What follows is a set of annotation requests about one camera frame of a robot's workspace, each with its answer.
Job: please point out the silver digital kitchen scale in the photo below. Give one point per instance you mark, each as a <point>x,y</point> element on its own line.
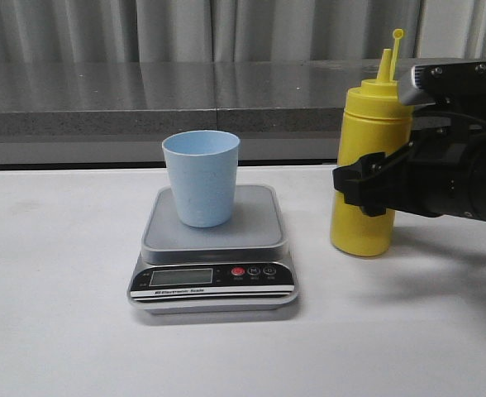
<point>241,270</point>

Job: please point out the grey pleated curtain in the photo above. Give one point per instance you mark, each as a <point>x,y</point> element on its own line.
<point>235,31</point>

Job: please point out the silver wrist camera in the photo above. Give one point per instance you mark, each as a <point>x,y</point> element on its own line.
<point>458,88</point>

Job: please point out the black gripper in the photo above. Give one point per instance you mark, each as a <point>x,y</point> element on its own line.
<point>447,173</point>

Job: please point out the grey stone countertop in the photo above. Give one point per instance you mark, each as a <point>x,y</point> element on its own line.
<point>263,99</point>

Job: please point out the yellow squeeze bottle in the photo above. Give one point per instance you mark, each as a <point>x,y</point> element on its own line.
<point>374,124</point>

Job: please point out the light blue plastic cup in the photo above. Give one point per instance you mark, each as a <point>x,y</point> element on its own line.
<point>202,168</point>

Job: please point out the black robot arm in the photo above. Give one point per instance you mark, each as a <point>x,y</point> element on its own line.
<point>440,171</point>

